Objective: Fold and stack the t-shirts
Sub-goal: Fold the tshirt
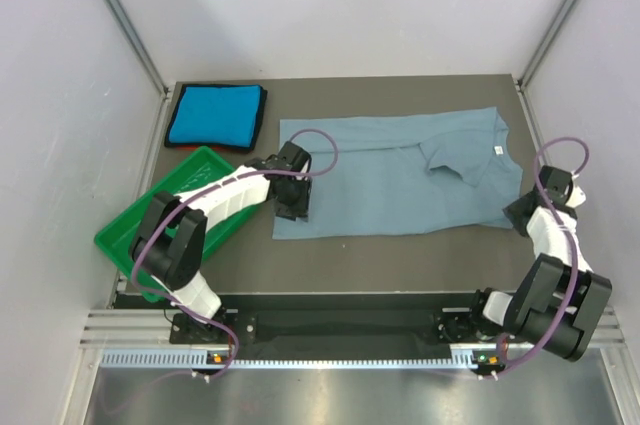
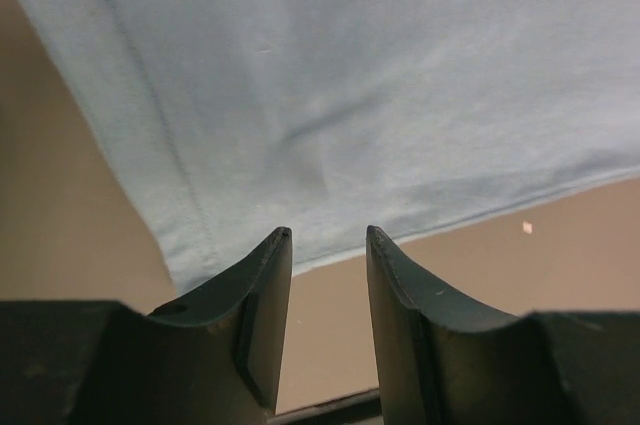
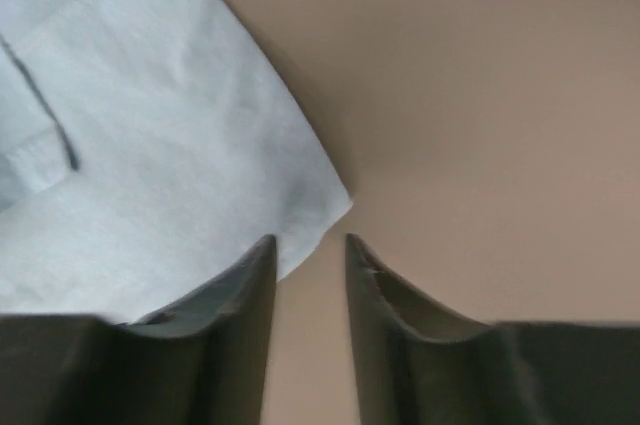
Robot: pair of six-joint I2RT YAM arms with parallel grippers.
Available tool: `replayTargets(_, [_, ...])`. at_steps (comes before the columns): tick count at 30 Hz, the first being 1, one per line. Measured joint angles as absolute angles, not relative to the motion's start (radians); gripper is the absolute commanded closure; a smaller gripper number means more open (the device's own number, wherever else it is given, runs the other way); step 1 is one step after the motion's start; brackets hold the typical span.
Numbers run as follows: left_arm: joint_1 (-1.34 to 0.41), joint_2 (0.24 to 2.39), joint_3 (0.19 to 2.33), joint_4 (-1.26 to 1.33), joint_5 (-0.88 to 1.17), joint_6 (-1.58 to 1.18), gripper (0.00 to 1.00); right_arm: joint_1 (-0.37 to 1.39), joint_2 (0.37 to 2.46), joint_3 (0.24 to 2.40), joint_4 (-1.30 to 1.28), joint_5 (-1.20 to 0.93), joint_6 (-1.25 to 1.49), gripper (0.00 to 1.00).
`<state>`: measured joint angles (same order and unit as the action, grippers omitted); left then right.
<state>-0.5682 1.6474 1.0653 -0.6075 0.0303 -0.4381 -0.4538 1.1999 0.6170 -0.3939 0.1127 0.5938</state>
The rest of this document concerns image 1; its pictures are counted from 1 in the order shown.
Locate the light blue t-shirt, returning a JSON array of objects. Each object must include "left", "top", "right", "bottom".
[{"left": 273, "top": 107, "right": 523, "bottom": 240}]

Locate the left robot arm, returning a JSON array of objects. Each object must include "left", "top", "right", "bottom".
[{"left": 129, "top": 141, "right": 312, "bottom": 342}]

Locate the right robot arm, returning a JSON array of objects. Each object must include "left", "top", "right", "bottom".
[{"left": 466, "top": 165, "right": 612, "bottom": 362}]

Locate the folded bright blue t-shirt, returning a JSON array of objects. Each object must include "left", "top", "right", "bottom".
[{"left": 168, "top": 84, "right": 263, "bottom": 148}]

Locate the folded black t-shirt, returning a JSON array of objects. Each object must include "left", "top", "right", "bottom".
[{"left": 163, "top": 82, "right": 269, "bottom": 150}]

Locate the green plastic tray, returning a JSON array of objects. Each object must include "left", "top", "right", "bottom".
[{"left": 93, "top": 145, "right": 261, "bottom": 303}]

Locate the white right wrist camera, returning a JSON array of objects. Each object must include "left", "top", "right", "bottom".
[{"left": 566, "top": 173, "right": 586, "bottom": 209}]

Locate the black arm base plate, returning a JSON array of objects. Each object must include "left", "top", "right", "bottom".
[{"left": 169, "top": 307, "right": 526, "bottom": 346}]

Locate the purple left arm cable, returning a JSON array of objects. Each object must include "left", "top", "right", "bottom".
[{"left": 129, "top": 128, "right": 340, "bottom": 386}]

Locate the grey slotted cable duct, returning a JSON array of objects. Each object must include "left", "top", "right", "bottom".
[{"left": 99, "top": 348, "right": 501, "bottom": 371}]

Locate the aluminium frame rail front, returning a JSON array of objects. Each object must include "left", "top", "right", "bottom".
[{"left": 79, "top": 307, "right": 626, "bottom": 350}]

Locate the right aluminium corner post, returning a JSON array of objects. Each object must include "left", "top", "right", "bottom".
[{"left": 516, "top": 0, "right": 579, "bottom": 92}]

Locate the aluminium corner post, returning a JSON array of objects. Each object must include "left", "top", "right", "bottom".
[
  {"left": 103, "top": 0, "right": 169, "bottom": 96},
  {"left": 516, "top": 0, "right": 579, "bottom": 92}
]

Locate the left aluminium corner post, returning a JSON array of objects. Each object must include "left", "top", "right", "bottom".
[{"left": 103, "top": 0, "right": 169, "bottom": 96}]

